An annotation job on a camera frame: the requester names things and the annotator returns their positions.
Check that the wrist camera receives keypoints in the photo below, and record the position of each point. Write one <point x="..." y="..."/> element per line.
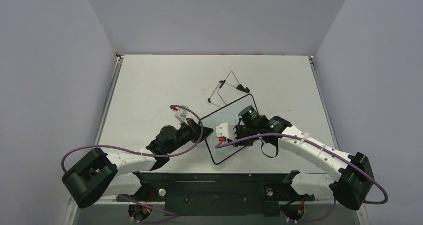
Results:
<point x="225" y="132"/>
<point x="180" y="114"/>

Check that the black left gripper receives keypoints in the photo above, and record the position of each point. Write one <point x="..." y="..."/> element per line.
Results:
<point x="193" y="128"/>

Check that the wire whiteboard stand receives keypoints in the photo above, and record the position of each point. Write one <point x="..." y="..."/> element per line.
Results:
<point x="224" y="83"/>

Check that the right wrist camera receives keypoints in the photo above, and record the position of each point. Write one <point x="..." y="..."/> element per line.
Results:
<point x="225" y="132"/>

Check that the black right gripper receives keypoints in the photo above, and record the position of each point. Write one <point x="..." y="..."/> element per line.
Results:
<point x="238" y="130"/>

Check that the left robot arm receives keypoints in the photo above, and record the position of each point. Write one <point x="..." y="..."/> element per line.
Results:
<point x="99" y="173"/>

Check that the small black-framed whiteboard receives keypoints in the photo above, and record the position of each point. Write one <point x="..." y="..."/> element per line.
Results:
<point x="223" y="121"/>

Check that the aluminium frame rail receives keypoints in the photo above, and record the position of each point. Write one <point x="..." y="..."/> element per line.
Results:
<point x="70" y="213"/>

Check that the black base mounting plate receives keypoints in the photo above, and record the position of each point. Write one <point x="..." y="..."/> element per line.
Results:
<point x="225" y="194"/>

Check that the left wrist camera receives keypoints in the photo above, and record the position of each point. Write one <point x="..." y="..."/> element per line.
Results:
<point x="180" y="114"/>

